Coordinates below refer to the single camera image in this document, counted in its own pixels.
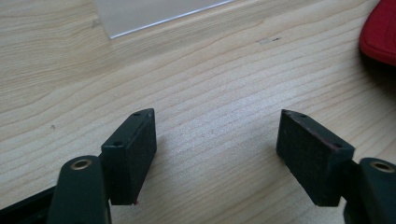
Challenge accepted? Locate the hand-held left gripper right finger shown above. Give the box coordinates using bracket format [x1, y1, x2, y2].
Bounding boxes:
[276, 108, 356, 207]

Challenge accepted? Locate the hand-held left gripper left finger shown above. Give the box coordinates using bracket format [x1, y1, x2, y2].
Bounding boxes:
[101, 107, 158, 206]

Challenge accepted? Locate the red rounded object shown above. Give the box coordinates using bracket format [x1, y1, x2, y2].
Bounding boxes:
[358, 0, 396, 67]

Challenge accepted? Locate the clear plastic sheet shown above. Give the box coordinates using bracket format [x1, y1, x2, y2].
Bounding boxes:
[92, 0, 235, 40]

